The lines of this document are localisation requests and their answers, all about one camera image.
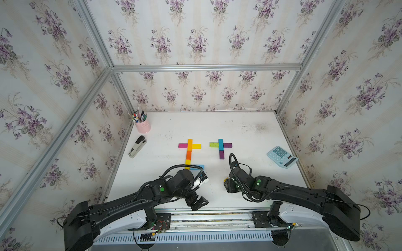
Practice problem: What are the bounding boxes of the light blue wooden block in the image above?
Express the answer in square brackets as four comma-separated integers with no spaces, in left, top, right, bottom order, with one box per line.
[190,165,205,170]

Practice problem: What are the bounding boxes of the teal wooden block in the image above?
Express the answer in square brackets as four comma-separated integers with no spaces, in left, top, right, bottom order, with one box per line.
[218,139,224,151]

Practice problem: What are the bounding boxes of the orange wooden block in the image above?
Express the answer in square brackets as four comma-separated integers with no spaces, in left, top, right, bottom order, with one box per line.
[186,151,192,161]

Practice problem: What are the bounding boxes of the orange-yellow wooden block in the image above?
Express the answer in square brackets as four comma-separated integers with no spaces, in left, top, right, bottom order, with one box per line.
[187,139,193,151]

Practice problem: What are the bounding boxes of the purple wooden block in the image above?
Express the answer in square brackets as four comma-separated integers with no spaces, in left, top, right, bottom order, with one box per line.
[219,150,225,160]

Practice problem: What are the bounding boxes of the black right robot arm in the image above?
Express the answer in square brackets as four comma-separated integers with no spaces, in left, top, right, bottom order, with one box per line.
[224,167,363,242]

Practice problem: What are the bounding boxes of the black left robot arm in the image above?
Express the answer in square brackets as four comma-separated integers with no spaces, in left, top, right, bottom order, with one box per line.
[61,164,208,251]

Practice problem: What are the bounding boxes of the light blue calculator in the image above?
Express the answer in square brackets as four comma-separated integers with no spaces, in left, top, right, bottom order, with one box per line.
[267,146,298,169]

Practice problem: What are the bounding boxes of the black and white stapler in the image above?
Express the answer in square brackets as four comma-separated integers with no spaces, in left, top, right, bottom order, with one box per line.
[128,136,147,159]

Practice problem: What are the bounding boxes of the pink metal pen bucket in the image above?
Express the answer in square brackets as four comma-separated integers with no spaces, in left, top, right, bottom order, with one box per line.
[135,121,151,134]

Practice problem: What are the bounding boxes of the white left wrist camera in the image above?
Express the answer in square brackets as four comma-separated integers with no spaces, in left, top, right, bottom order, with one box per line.
[193,172,209,189]

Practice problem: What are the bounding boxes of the aluminium front rail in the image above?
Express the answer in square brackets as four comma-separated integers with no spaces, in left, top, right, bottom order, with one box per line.
[80,208,343,235]

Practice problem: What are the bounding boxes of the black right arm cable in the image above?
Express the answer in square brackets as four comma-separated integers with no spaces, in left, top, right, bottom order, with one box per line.
[228,153,252,176]

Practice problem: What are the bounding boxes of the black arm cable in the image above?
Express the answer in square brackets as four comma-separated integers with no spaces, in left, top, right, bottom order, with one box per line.
[228,153,252,176]
[158,164,205,183]

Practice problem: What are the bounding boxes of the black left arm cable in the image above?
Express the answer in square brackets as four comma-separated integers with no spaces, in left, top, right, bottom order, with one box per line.
[158,164,205,183]

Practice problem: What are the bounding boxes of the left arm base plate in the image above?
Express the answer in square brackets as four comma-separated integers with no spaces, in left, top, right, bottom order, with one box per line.
[134,213,172,232]

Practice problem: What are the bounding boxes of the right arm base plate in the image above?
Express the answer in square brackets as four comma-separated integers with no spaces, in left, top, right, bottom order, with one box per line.
[251,210,299,229]

